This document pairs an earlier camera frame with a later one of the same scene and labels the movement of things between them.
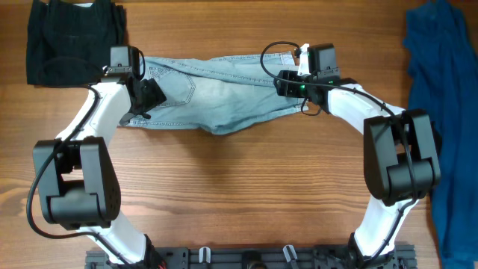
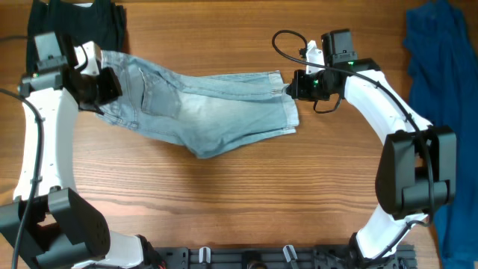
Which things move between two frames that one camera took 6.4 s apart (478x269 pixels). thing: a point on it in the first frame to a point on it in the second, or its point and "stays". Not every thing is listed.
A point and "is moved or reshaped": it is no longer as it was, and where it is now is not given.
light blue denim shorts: x=217 y=95 is moved or reshaped
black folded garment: x=69 y=43 stays
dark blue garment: x=443 y=81 stays
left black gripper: x=154 y=97 to x=113 y=93
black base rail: x=257 y=257 stays
